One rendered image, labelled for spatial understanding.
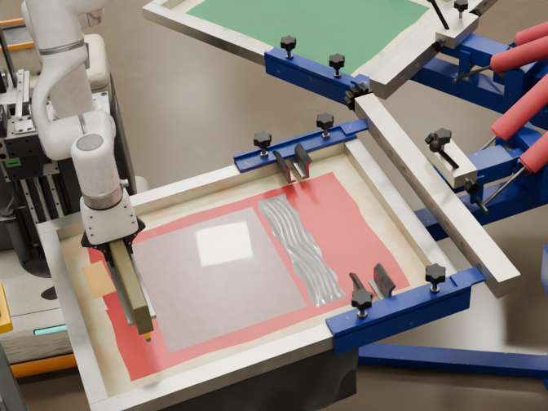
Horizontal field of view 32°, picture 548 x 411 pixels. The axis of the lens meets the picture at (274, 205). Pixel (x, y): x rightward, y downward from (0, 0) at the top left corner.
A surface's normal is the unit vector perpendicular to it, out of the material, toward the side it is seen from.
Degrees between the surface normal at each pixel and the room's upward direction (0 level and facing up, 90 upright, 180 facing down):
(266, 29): 0
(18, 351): 90
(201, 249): 0
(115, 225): 93
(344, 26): 0
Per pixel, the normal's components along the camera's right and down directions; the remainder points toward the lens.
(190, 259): -0.07, -0.74
